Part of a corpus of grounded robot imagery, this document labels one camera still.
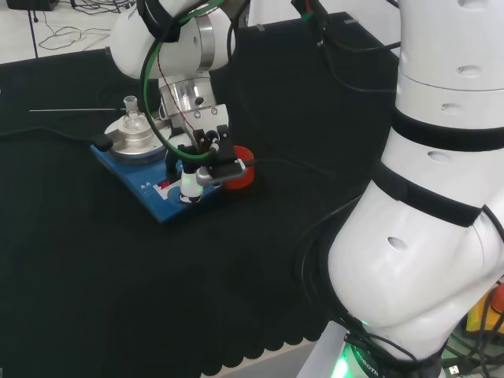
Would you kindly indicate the heater with blue base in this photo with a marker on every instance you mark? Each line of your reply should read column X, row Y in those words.
column 130, row 173

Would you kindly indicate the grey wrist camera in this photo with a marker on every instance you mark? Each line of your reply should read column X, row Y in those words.
column 224, row 173

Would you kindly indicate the yellow stop button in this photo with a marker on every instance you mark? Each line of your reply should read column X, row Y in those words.
column 488, row 307

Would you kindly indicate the thin metal probe rod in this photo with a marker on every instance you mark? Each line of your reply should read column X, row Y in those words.
column 71, row 110

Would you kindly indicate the black cloth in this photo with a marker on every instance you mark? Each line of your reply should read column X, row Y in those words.
column 157, row 275

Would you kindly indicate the red ribbed cup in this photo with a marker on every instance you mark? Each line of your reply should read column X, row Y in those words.
column 242, row 183

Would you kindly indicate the clear round-bottom glass flask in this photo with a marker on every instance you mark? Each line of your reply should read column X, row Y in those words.
column 132, row 121

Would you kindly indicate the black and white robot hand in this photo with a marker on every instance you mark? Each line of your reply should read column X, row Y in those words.
column 191, row 183

